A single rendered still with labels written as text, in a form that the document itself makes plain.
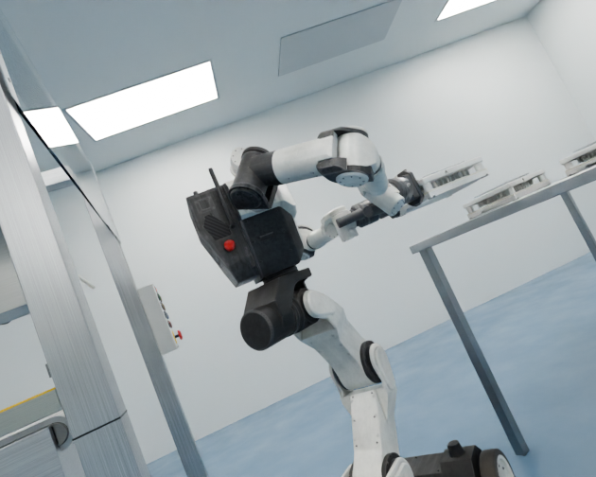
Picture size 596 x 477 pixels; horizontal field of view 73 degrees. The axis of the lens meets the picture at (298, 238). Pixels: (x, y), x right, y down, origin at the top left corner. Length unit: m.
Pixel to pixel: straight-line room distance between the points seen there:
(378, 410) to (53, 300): 1.07
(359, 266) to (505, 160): 2.15
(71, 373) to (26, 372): 4.19
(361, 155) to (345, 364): 0.74
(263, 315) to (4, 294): 0.56
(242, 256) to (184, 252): 3.19
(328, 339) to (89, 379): 0.86
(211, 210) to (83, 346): 0.67
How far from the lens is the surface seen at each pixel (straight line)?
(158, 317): 1.60
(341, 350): 1.37
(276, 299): 1.12
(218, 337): 4.27
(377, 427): 1.42
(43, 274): 0.66
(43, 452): 0.73
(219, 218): 1.20
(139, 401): 4.49
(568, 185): 1.41
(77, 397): 0.64
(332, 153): 0.96
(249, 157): 1.10
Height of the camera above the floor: 0.91
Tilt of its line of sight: 7 degrees up
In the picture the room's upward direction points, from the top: 24 degrees counter-clockwise
